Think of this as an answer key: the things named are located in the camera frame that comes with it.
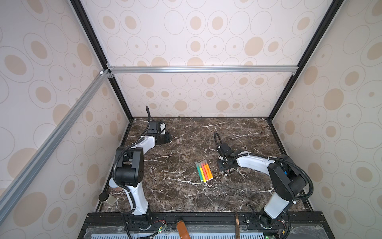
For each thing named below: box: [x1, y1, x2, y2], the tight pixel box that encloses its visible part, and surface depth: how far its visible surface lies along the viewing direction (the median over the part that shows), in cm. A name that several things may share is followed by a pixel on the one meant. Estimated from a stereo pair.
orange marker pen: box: [204, 159, 214, 180], surface depth 92 cm
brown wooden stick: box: [235, 211, 241, 239], surface depth 74 cm
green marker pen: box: [194, 161, 204, 182], surface depth 91 cm
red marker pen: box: [200, 160, 209, 182], surface depth 92 cm
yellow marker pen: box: [197, 161, 207, 184], surface depth 91 cm
